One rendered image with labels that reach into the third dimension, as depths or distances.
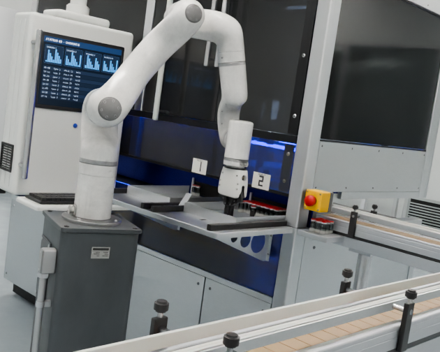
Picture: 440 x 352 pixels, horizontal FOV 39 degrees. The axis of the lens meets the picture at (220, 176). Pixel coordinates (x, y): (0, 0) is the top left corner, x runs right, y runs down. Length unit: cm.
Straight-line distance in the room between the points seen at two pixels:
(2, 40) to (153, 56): 523
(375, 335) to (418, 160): 193
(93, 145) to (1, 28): 524
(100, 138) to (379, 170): 123
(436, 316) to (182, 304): 157
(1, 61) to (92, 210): 525
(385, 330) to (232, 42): 121
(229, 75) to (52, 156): 99
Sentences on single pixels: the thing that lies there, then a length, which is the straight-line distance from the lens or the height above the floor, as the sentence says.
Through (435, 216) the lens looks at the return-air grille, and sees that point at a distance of 706.
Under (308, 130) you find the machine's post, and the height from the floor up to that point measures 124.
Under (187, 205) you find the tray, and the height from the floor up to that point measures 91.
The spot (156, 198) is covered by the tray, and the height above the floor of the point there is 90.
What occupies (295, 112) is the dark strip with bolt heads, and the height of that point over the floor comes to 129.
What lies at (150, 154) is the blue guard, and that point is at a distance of 285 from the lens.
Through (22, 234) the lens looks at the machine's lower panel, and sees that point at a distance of 379.
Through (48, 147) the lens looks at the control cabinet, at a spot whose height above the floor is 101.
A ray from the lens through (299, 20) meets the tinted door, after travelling 236.
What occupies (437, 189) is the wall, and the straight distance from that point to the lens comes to 706.
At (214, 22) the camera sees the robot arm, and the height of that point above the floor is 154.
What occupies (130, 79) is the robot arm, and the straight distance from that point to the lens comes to 197.
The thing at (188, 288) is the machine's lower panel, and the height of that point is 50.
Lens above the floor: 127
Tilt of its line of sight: 6 degrees down
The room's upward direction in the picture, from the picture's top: 8 degrees clockwise
